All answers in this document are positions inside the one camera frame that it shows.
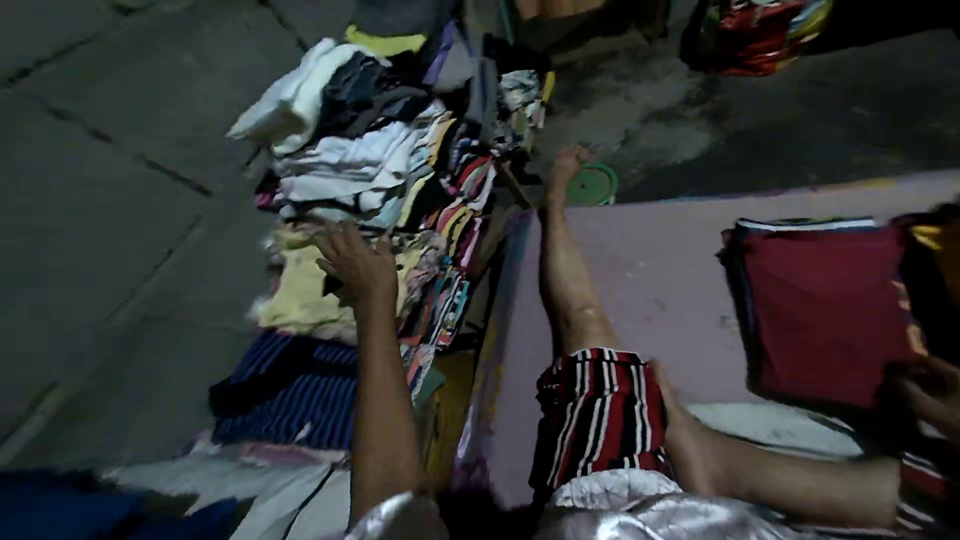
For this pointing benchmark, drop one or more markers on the person's left hand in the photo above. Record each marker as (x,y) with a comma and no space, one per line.
(367,271)

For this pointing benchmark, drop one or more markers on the person's right hand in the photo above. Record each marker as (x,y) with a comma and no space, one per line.
(934,394)

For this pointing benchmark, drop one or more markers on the person's left fingers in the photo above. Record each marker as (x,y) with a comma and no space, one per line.
(335,246)

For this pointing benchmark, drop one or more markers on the person's left thumb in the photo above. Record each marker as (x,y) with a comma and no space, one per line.
(384,246)

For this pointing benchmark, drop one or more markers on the person's right fingers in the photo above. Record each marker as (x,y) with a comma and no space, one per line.
(913,388)

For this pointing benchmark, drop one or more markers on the person's left forearm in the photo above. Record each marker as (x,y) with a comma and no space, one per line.
(382,390)

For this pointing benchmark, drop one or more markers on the pale yellow garment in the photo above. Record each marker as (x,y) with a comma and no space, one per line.
(300,289)

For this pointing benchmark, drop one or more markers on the pile of folded clothes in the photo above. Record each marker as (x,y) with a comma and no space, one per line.
(360,165)

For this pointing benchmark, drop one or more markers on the black garment with yellow print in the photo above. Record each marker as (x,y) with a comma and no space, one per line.
(941,285)

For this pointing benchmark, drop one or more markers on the folded dark red garment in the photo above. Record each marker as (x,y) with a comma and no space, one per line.
(825,315)

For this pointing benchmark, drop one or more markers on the white cloth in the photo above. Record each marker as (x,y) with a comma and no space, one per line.
(780,430)

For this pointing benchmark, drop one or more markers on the blue black striped garment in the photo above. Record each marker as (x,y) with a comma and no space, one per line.
(300,401)

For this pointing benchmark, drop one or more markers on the round green plastic container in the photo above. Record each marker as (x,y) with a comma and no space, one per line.
(592,185)

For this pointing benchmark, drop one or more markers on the white fabric sheet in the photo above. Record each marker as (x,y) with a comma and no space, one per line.
(300,495)

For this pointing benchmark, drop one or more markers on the pink mattress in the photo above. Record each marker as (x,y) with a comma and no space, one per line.
(652,277)

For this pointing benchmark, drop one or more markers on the person's legs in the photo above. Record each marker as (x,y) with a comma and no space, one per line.
(600,420)

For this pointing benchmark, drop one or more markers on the brown wooden furniture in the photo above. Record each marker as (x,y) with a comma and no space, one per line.
(559,7)

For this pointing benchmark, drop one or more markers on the person's body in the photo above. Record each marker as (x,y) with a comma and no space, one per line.
(637,516)

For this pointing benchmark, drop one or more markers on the dark blue cloth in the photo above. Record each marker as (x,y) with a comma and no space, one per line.
(67,506)

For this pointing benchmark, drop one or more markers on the shiny red bag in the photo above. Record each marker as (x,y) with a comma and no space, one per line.
(754,37)

